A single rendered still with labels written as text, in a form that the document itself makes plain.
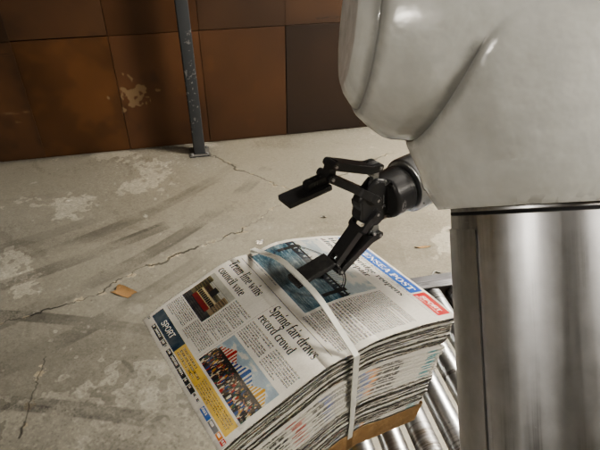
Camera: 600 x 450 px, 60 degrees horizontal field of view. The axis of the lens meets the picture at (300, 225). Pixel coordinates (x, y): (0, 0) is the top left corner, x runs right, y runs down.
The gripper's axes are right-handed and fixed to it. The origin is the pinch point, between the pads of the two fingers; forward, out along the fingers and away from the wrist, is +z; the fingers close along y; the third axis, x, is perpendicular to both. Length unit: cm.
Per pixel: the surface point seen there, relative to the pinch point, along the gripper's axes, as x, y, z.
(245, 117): 273, 115, -126
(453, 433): -15, 52, -23
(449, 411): -11, 52, -26
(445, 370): -2, 53, -34
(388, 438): -8, 51, -11
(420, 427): -10, 51, -18
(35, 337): 152, 121, 50
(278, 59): 263, 77, -153
